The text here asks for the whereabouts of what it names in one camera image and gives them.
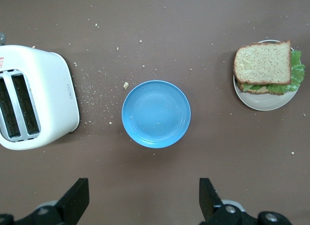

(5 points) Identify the beige plate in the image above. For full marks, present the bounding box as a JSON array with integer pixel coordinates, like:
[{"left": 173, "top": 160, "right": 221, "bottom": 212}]
[{"left": 232, "top": 39, "right": 302, "bottom": 112}]

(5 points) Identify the blue plate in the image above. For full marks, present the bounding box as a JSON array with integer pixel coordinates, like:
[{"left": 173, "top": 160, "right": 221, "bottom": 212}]
[{"left": 121, "top": 80, "right": 192, "bottom": 149}]

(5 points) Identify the green lettuce leaf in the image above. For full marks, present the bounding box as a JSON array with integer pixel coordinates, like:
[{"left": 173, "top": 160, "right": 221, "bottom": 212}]
[{"left": 242, "top": 49, "right": 306, "bottom": 94}]

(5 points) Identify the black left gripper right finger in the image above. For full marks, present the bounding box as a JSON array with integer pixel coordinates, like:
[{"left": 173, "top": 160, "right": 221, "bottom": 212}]
[{"left": 199, "top": 177, "right": 222, "bottom": 222}]

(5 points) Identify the white toaster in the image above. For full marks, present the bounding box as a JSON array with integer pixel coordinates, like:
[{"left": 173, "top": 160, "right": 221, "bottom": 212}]
[{"left": 0, "top": 32, "right": 80, "bottom": 151}]

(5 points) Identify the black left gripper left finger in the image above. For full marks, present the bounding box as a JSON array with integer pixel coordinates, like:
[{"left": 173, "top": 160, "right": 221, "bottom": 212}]
[{"left": 54, "top": 177, "right": 90, "bottom": 225}]

